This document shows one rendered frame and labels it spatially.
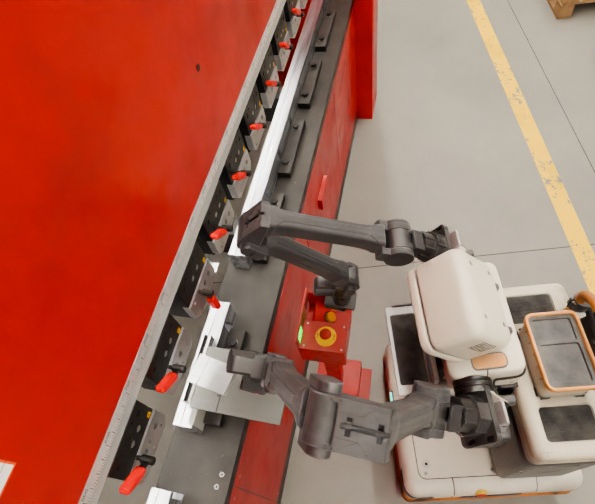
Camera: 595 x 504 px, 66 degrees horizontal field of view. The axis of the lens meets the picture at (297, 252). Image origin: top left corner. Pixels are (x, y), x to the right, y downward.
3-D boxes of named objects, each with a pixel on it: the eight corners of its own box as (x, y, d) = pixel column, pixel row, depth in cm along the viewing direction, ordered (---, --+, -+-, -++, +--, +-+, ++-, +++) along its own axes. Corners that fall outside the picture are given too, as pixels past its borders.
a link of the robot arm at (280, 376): (339, 461, 66) (352, 385, 68) (301, 456, 65) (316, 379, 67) (280, 394, 108) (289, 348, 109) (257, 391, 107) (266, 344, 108)
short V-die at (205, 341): (193, 404, 132) (190, 401, 129) (184, 402, 132) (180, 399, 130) (214, 338, 142) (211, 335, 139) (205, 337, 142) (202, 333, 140)
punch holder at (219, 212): (221, 257, 132) (203, 224, 118) (194, 253, 134) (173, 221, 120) (235, 215, 140) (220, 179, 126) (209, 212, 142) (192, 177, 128)
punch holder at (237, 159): (240, 201, 142) (225, 165, 128) (214, 199, 144) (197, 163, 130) (252, 165, 149) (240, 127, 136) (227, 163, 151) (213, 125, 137)
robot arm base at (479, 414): (503, 441, 95) (488, 383, 101) (476, 439, 91) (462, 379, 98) (471, 448, 101) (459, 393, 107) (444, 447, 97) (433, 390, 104)
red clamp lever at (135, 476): (129, 491, 89) (156, 455, 98) (110, 486, 90) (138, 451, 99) (130, 498, 90) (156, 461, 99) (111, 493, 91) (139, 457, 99)
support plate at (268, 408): (280, 425, 123) (279, 424, 123) (190, 407, 129) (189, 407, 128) (294, 361, 132) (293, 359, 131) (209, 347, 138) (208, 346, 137)
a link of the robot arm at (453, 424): (465, 433, 95) (468, 407, 96) (428, 430, 91) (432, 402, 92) (433, 419, 104) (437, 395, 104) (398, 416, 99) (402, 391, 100)
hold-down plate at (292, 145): (291, 178, 184) (289, 173, 181) (278, 177, 185) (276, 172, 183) (305, 125, 199) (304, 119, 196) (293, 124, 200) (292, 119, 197)
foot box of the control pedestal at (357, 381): (368, 411, 217) (368, 405, 207) (316, 403, 222) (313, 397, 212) (372, 370, 227) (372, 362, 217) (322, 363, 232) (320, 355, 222)
